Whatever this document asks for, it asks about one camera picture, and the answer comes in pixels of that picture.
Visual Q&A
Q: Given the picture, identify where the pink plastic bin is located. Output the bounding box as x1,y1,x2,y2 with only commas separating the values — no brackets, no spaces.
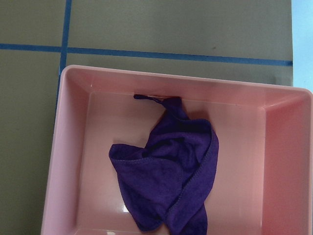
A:
41,66,313,235

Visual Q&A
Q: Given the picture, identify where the purple microfiber cloth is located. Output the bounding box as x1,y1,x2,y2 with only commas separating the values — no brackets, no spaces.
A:
109,97,219,235

